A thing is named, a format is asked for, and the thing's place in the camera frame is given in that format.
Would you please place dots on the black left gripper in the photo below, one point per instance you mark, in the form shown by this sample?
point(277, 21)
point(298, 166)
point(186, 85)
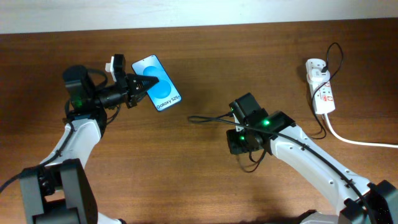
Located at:
point(136, 93)

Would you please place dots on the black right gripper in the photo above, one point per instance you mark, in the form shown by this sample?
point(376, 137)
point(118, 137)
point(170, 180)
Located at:
point(235, 146)

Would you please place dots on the blue Galaxy smartphone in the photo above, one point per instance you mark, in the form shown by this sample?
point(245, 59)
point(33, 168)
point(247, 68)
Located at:
point(164, 94)

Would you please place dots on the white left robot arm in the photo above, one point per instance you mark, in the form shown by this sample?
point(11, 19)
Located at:
point(57, 190)

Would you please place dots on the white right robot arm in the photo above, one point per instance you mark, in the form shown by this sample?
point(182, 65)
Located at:
point(354, 198)

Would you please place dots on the white USB charger plug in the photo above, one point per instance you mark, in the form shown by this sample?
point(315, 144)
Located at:
point(317, 76)

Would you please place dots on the white power strip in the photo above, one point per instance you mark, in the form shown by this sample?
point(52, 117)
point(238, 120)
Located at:
point(323, 100)

